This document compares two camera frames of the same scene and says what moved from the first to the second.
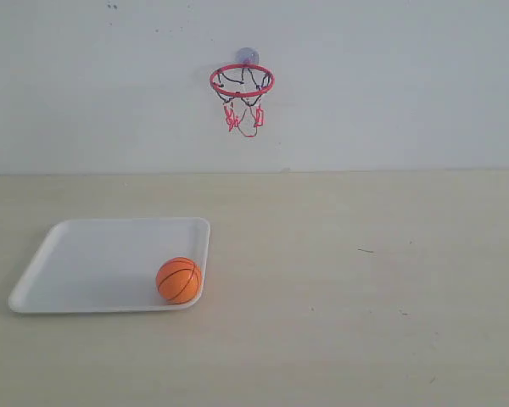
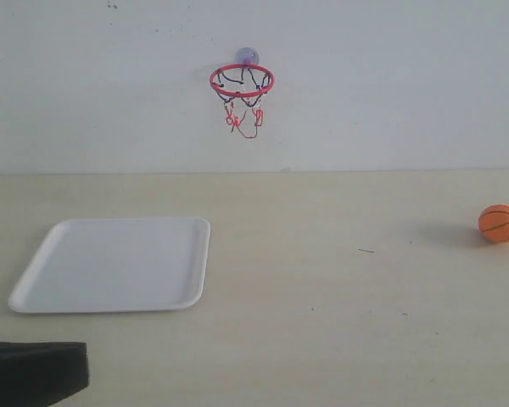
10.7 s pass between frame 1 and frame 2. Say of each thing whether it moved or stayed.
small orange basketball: moved
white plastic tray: stayed
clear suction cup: stayed
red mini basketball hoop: stayed
